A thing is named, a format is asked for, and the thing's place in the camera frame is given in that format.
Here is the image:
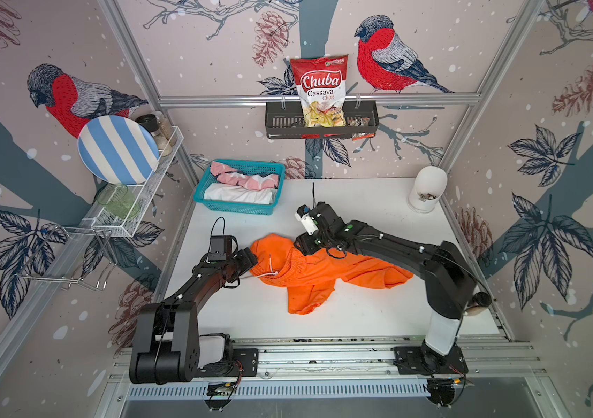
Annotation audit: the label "teal plastic basket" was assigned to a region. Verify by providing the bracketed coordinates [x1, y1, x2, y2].
[193, 160, 286, 215]

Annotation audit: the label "blue striped plate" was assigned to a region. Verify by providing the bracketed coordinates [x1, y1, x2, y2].
[78, 116, 160, 186]

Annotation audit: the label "red Chuba chips bag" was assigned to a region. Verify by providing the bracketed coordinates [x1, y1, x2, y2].
[290, 55, 348, 128]

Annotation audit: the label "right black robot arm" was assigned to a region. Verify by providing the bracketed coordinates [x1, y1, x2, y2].
[295, 201, 477, 370]

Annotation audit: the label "white ceramic holder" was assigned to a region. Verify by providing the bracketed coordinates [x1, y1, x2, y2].
[408, 167, 447, 214]

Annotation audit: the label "black wall shelf basket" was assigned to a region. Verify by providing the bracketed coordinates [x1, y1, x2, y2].
[265, 101, 379, 139]

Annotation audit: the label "aluminium mounting rail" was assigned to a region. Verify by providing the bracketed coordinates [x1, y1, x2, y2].
[110, 336, 543, 380]

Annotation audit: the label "clear spice jar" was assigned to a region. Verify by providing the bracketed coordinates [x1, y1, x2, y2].
[153, 111, 178, 155]

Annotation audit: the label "pink patterned garment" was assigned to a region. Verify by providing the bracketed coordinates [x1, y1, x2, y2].
[210, 162, 279, 191]

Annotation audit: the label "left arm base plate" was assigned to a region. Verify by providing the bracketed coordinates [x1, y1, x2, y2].
[196, 348, 259, 378]

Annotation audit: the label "white shorts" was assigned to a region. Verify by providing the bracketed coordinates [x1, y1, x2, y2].
[203, 183, 276, 206]

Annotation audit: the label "orange garment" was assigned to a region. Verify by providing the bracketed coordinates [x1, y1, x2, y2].
[250, 234, 413, 315]

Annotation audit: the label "green glass cup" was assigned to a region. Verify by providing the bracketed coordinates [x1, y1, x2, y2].
[96, 184, 140, 219]

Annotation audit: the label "white wire wall rack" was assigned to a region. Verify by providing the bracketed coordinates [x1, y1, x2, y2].
[15, 126, 184, 292]

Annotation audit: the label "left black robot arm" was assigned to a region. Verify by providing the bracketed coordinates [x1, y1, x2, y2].
[129, 235, 257, 385]

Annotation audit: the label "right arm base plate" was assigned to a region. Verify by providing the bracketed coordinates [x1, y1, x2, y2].
[393, 344, 469, 376]

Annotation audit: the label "dark lid spice jar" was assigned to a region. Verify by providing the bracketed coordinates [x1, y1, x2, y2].
[135, 113, 172, 156]

